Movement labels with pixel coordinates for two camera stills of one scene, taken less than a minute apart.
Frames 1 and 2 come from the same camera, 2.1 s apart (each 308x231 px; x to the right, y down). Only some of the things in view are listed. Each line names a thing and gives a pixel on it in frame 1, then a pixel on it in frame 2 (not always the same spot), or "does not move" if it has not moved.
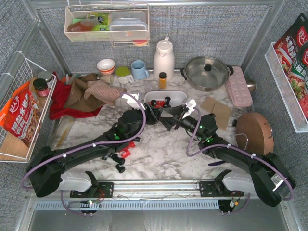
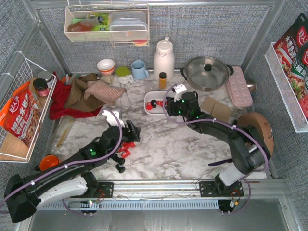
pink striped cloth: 106,92 does not move
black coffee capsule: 153,102 does not move
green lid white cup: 123,76 does not move
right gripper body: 178,120 -> 170,109
